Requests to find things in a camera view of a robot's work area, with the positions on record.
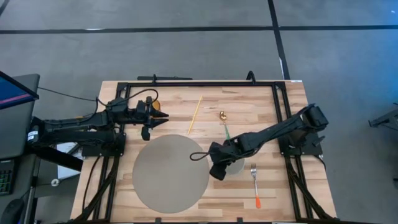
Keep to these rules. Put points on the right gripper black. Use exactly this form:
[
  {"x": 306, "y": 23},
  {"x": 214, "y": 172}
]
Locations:
[{"x": 225, "y": 152}]

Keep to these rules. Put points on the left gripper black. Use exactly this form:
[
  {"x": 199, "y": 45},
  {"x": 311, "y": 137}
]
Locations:
[{"x": 144, "y": 113}]

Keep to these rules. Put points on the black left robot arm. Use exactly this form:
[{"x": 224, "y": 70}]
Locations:
[{"x": 93, "y": 119}]

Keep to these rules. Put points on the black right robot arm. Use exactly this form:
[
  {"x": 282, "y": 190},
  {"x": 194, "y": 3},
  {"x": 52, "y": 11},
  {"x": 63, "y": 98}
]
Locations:
[{"x": 280, "y": 127}]

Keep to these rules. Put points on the amber translucent cup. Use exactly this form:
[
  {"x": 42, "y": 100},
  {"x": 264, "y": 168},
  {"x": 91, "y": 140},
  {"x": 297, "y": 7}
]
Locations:
[{"x": 156, "y": 105}]

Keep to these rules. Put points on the yellow chopstick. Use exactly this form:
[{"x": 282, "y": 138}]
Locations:
[{"x": 195, "y": 115}]

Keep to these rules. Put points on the large round grey mat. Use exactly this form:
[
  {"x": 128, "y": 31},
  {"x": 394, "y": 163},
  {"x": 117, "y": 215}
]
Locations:
[{"x": 169, "y": 174}]

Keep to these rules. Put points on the computer monitor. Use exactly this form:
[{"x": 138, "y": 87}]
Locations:
[{"x": 12, "y": 91}]

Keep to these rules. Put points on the black stand on floor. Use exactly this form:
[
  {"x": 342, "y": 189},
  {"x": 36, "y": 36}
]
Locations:
[{"x": 385, "y": 119}]

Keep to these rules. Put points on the black keyboard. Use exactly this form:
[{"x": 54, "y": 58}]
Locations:
[{"x": 6, "y": 180}]

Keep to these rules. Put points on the black computer mouse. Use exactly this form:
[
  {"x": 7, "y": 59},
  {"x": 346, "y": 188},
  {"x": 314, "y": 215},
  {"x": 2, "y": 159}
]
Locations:
[{"x": 13, "y": 212}]

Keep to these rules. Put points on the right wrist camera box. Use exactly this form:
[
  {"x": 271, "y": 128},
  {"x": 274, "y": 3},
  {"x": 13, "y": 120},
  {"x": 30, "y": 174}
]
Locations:
[{"x": 217, "y": 172}]

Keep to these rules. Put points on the black metal table frame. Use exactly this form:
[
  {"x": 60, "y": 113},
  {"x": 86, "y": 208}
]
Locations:
[{"x": 202, "y": 84}]

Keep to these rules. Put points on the black frame clamp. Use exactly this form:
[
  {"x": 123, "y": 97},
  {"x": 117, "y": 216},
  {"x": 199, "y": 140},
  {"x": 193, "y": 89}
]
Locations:
[{"x": 250, "y": 76}]

